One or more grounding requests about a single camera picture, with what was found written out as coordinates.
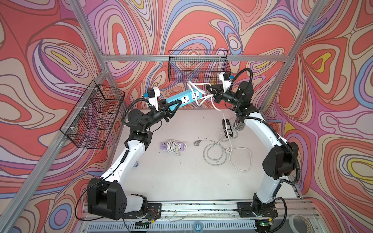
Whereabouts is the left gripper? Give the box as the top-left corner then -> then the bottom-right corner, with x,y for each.
142,100 -> 181,134

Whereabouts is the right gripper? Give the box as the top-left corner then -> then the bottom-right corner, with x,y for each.
206,84 -> 242,106

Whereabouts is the blue power strip with cord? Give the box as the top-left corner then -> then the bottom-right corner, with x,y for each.
166,80 -> 253,172

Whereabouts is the purple power strip with cord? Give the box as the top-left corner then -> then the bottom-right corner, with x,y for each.
160,139 -> 187,156

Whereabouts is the black power strip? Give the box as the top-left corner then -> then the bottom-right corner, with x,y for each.
222,118 -> 234,138

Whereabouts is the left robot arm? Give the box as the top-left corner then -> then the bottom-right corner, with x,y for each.
83,98 -> 182,220

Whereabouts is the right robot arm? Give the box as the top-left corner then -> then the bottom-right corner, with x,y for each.
206,68 -> 301,233

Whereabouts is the metal cup of pens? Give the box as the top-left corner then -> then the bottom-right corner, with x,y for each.
235,120 -> 245,131

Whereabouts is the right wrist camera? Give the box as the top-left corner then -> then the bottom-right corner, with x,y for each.
219,71 -> 234,93

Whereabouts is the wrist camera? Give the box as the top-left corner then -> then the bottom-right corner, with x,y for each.
143,87 -> 160,111
219,71 -> 234,93

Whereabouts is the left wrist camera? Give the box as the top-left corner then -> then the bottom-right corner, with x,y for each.
143,87 -> 160,111

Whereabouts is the black wire basket back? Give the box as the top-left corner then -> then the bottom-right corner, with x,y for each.
168,49 -> 231,84

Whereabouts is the black wire basket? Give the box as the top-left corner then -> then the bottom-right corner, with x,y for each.
60,81 -> 125,150
168,49 -> 231,84

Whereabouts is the aluminium frame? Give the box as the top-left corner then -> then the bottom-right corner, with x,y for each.
1,1 -> 325,214

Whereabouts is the black wire basket left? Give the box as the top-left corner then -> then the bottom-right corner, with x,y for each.
60,81 -> 125,150

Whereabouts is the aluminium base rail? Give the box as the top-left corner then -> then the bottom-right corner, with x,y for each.
75,199 -> 328,233

